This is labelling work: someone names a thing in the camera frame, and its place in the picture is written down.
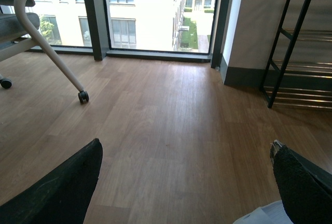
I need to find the grey office chair on castors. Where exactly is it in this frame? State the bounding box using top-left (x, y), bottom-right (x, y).
top-left (1, 0), bottom-right (89, 104)

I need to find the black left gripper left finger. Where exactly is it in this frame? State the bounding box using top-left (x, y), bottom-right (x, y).
top-left (1, 138), bottom-right (103, 223)

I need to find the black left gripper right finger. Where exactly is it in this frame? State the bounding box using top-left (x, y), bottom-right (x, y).
top-left (270, 140), bottom-right (331, 223)

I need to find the black metal shoe rack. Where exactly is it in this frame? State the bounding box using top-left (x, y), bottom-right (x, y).
top-left (259, 0), bottom-right (331, 110)

